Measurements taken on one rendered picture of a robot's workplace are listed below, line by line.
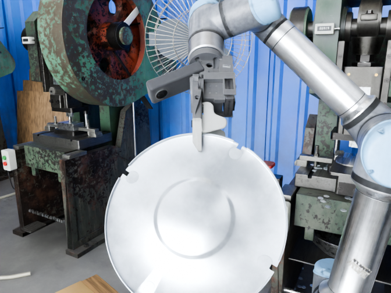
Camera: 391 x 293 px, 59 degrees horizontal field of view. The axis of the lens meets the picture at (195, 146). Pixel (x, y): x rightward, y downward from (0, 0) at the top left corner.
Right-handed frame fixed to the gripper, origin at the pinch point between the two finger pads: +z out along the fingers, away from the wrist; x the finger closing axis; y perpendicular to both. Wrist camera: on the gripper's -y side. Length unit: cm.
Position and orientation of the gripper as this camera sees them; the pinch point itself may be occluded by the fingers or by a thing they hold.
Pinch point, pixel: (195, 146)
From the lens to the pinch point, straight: 59.7
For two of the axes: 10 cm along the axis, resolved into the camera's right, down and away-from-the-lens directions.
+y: 10.0, 0.0, -0.1
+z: -0.1, 8.6, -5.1
